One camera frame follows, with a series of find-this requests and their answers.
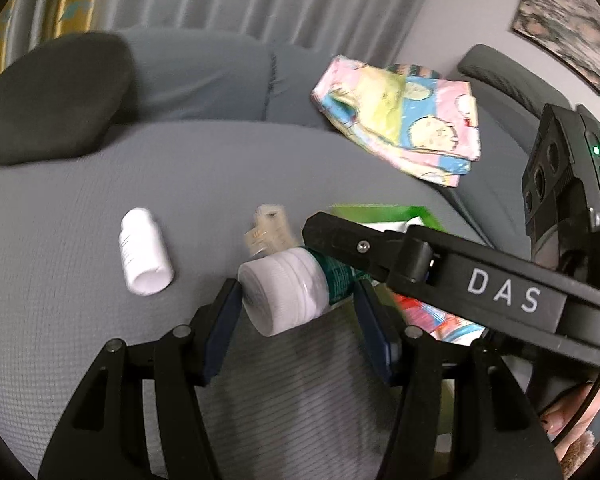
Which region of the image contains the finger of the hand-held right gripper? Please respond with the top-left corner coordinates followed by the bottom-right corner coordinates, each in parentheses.
top-left (301, 211), bottom-right (432, 287)

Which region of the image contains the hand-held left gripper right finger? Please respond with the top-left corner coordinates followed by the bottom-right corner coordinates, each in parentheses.
top-left (352, 278), bottom-right (566, 480)

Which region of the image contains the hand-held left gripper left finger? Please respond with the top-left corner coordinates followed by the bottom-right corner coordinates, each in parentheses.
top-left (37, 277), bottom-right (243, 480)

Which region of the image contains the white-capped green bottle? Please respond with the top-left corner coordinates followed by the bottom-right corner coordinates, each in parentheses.
top-left (237, 246), bottom-right (376, 338)

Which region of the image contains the person's right hand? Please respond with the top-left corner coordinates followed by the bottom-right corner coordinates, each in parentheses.
top-left (539, 382), bottom-right (600, 466)

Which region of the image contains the colourful printed packet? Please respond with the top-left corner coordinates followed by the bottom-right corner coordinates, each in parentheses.
top-left (392, 294), bottom-right (487, 347)

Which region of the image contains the beige hair claw clip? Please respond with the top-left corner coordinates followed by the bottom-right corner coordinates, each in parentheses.
top-left (244, 203), bottom-right (298, 260)

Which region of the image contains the plain white bottle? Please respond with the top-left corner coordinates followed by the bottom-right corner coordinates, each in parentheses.
top-left (119, 207), bottom-right (175, 296)

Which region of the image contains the cartoon printed blanket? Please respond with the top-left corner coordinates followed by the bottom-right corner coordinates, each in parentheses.
top-left (311, 56), bottom-right (482, 189)

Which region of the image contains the grey sofa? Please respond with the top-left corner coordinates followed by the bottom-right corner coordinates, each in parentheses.
top-left (0, 27), bottom-right (581, 480)

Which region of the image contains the dark grey cushion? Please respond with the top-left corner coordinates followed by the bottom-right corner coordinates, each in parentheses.
top-left (0, 31), bottom-right (136, 167)

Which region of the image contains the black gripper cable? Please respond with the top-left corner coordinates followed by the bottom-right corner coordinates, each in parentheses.
top-left (550, 305), bottom-right (600, 446)

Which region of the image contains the framed wall picture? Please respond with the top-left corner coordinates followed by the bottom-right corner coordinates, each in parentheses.
top-left (511, 0), bottom-right (600, 97)

